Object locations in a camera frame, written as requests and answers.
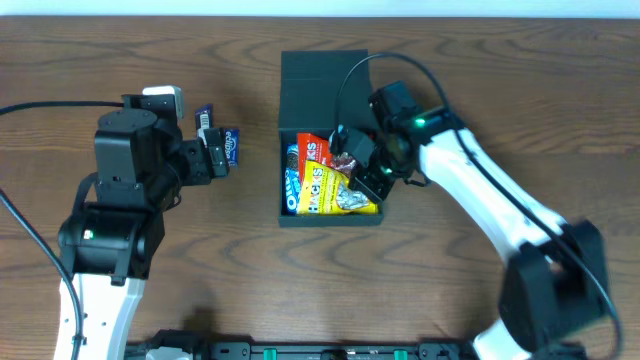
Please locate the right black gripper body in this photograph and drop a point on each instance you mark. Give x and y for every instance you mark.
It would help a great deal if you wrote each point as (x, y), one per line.
(357, 148)

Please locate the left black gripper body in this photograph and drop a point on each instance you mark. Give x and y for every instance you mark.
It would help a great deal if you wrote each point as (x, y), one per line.
(216, 160)

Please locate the dark purple cookie bar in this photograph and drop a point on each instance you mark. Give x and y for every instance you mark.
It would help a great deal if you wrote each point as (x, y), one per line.
(203, 117)

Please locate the yellow Hacks candy bag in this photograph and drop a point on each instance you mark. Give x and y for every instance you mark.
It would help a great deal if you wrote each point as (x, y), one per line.
(325, 191)

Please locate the red Hacks candy bag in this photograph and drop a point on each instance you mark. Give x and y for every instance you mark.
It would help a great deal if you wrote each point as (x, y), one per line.
(316, 149)

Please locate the blue Eclipse gum pack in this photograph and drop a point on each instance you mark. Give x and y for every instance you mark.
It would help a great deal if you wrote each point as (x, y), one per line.
(231, 137)

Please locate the blue Oreo cookie pack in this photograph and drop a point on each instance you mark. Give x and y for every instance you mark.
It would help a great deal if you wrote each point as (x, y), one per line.
(292, 179)

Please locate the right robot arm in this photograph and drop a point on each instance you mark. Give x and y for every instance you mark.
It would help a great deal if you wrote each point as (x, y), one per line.
(555, 281)

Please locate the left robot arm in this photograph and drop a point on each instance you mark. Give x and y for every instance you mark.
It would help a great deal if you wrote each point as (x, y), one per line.
(116, 223)

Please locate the dark green open box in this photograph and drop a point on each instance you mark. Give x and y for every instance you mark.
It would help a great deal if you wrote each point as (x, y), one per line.
(311, 83)

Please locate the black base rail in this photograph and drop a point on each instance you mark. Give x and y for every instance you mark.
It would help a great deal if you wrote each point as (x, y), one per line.
(177, 344)

